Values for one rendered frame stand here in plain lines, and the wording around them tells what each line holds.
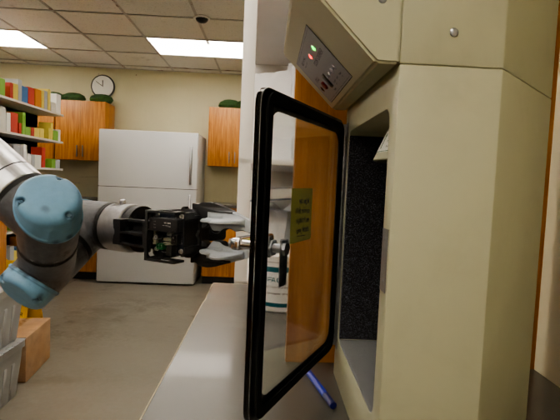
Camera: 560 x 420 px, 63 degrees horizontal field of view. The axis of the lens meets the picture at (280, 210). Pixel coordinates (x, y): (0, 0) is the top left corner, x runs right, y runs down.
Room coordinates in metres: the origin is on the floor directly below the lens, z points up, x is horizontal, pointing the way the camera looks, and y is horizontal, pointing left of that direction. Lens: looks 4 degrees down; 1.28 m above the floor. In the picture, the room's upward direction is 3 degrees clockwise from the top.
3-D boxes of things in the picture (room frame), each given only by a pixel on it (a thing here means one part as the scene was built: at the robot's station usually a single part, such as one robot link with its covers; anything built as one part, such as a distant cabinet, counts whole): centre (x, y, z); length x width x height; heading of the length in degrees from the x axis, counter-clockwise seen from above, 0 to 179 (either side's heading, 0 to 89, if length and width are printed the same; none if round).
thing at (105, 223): (0.71, 0.24, 1.20); 0.08 x 0.05 x 0.08; 154
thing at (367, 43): (0.65, -0.06, 1.46); 0.32 x 0.11 x 0.10; 2
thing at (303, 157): (0.66, -0.04, 1.19); 0.30 x 0.01 x 0.40; 155
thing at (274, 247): (0.56, 0.00, 1.18); 0.02 x 0.02 x 0.06; 65
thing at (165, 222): (0.67, 0.17, 1.20); 0.12 x 0.09 x 0.08; 64
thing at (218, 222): (0.62, 0.07, 1.22); 0.09 x 0.06 x 0.03; 64
